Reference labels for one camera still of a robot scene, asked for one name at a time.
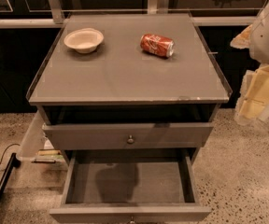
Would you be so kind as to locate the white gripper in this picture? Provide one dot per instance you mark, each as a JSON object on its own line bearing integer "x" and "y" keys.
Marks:
{"x": 267, "y": 37}

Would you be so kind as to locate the grey drawer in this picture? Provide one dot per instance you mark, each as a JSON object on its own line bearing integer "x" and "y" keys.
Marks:
{"x": 127, "y": 136}
{"x": 130, "y": 186}

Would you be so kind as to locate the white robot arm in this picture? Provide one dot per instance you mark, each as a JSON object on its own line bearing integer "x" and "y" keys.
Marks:
{"x": 259, "y": 37}

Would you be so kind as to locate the grey drawer cabinet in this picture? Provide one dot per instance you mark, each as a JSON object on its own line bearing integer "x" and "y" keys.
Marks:
{"x": 121, "y": 83}

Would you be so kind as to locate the grey top drawer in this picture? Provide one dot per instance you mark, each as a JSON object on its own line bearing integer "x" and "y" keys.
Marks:
{"x": 127, "y": 136}

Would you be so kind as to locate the red soda can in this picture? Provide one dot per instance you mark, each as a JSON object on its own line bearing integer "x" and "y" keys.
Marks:
{"x": 157, "y": 44}

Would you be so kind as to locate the black metal frame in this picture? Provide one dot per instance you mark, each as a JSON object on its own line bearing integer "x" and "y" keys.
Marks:
{"x": 12, "y": 163}

